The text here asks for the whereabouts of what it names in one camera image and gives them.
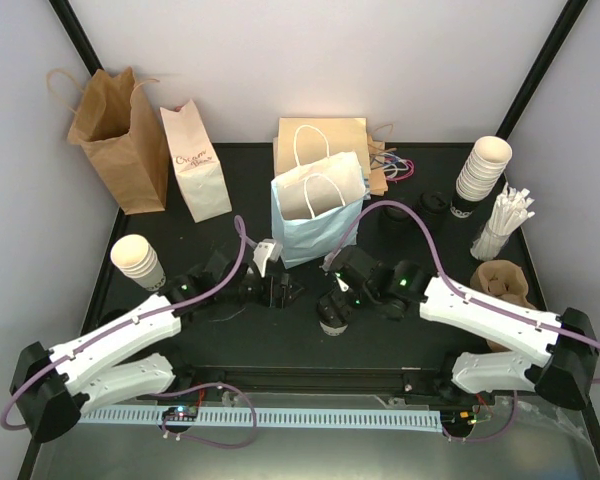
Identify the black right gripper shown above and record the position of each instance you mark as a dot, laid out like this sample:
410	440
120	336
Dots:
327	307

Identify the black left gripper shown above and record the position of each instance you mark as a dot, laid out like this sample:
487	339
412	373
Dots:
283	298

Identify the single white paper cup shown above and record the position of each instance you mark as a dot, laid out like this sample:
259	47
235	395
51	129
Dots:
333	330

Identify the light blue paper bag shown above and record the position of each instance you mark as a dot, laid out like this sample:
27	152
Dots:
314	205

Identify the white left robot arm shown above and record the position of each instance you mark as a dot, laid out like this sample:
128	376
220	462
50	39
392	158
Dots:
54	388

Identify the paper cup near left arm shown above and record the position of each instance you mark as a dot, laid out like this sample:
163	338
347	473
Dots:
136	259

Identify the left stack black lids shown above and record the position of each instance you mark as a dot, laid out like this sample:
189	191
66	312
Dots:
394	221

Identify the stack black lids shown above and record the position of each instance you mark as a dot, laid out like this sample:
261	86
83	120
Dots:
432	208
394	221

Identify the right stack black lids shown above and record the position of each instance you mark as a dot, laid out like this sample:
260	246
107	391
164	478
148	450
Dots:
432	208

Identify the flat tan paper bag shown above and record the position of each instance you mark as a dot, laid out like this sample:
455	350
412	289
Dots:
312	139

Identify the pink cream paper bag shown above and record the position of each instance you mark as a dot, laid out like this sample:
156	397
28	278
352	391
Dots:
197	168

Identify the small lit circuit board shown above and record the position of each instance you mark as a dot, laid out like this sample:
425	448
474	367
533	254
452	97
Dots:
180	413

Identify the bundle of white straws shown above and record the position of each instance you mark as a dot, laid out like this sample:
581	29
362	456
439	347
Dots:
510	210

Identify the stack of white paper cups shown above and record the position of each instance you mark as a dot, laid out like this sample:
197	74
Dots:
482	169

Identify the brown kraft paper bag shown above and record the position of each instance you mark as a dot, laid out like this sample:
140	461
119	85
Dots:
118	130

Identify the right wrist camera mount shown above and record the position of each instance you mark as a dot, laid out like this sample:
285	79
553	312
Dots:
329	269

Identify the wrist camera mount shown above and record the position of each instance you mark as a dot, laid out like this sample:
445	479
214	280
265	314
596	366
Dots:
329	269
265	252

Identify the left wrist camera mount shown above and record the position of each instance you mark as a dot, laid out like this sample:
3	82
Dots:
265	252

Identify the light blue slotted cable duct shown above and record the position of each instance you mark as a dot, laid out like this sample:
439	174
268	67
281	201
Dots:
243	417

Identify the flat bags with coloured handles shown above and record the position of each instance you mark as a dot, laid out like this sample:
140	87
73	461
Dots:
386	167

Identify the black left frame post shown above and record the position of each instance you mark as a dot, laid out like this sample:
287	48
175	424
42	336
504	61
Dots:
77	35

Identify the black frame post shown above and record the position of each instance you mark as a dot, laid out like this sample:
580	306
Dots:
77	35
558	34

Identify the black right frame post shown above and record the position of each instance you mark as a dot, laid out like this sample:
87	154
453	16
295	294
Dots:
558	34

